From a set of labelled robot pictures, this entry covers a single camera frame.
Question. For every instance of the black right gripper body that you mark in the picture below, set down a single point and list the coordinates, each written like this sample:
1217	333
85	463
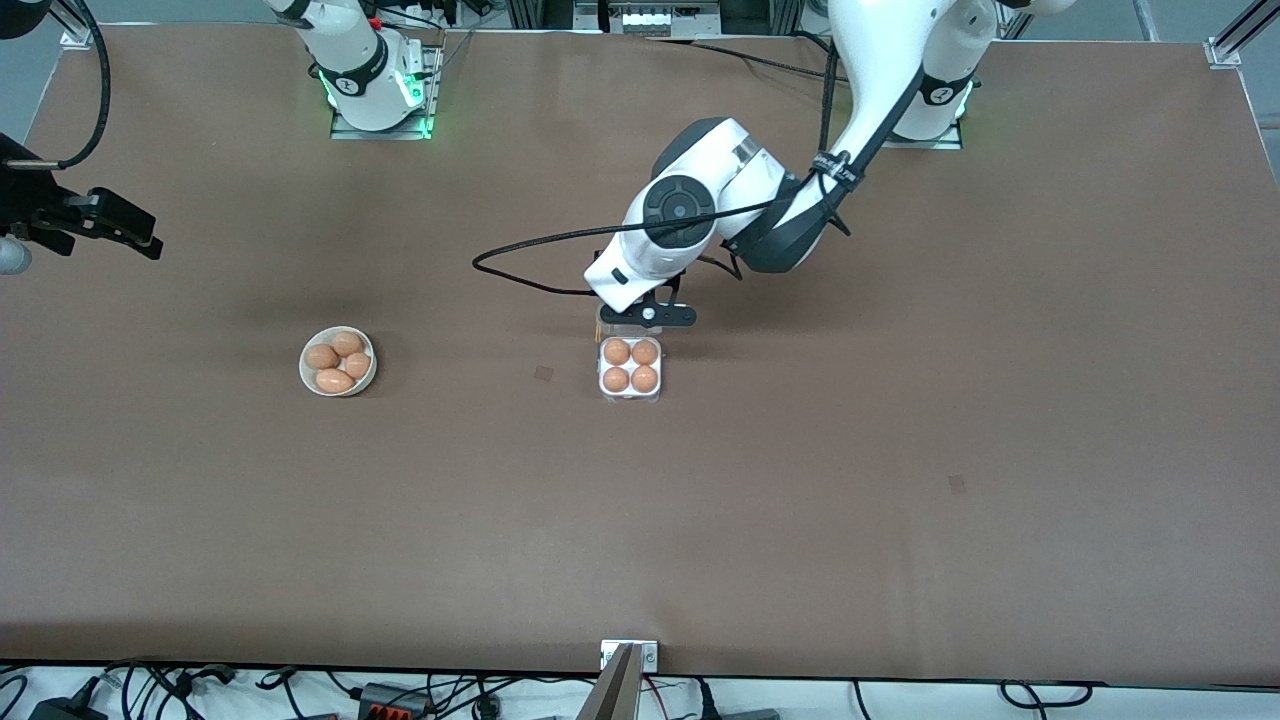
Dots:
38	213

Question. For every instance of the brown egg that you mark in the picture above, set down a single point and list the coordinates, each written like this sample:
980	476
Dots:
357	365
645	352
321	356
645	378
616	351
347	343
616	379
334	381

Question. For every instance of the clear plastic egg box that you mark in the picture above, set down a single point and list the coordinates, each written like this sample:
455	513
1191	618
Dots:
630	398

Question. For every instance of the white round bowl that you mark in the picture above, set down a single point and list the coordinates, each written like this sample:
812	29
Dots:
308	378

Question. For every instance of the black power adapter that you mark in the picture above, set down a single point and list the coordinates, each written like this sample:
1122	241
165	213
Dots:
65	708

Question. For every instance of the black device with orange plugs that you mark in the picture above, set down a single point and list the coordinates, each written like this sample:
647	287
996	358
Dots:
392	702

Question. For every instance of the diagonal aluminium profile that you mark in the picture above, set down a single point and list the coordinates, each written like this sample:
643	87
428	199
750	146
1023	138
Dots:
1250	25

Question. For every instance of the metal table corner bracket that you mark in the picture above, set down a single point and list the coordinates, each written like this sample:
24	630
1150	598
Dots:
76	38
1222	53

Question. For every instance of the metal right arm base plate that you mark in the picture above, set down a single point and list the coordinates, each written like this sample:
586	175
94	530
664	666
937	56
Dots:
345	132

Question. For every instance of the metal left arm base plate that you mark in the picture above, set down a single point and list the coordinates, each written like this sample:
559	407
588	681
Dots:
945	144

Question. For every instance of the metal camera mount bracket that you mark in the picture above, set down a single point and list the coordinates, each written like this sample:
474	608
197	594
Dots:
650	655

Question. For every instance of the aluminium camera mount post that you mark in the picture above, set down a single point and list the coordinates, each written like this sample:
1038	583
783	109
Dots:
612	690

